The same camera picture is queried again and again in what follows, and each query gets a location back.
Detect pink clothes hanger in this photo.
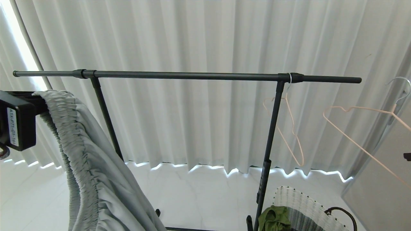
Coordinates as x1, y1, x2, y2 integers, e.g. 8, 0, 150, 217
323, 76, 411, 190
263, 83, 304, 167

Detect window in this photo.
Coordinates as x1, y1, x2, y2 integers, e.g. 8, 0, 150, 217
0, 0, 52, 91

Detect white curtain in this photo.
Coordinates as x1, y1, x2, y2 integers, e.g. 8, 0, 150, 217
0, 6, 63, 168
14, 0, 411, 181

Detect white laundry basket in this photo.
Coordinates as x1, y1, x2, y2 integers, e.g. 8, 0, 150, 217
272, 186, 358, 231

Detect pale grey shorts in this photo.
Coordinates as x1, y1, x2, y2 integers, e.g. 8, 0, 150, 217
32, 90, 167, 231

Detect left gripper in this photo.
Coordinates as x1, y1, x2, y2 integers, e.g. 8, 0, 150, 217
0, 91, 49, 151

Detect black clothes rack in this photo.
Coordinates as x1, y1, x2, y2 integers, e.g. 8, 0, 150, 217
13, 69, 362, 231

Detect green long-sleeved shirt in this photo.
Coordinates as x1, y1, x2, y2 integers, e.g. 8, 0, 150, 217
258, 205, 292, 231

